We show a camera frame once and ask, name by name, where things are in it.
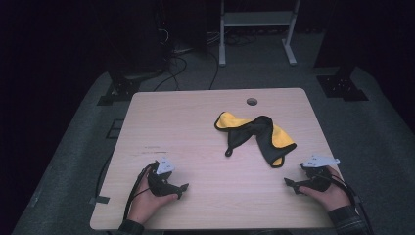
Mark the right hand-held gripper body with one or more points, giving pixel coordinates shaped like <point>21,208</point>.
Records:
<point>314,181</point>

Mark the dark floor plate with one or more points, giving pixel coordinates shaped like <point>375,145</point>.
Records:
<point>115,129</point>

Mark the person's right hand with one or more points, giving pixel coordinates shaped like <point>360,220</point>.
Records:
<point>332,197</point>

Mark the black stand with floor base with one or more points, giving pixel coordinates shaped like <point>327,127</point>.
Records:
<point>125,86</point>
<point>342,86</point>

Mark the person's left hand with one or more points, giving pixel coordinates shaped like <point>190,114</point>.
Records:
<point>143,200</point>

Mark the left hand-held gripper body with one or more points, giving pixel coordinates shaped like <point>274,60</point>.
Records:
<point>160,184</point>

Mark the yellow and black cloth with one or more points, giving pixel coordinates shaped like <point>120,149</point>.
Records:
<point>266,137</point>

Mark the white metal stand frame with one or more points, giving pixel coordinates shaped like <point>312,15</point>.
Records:
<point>257,19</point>

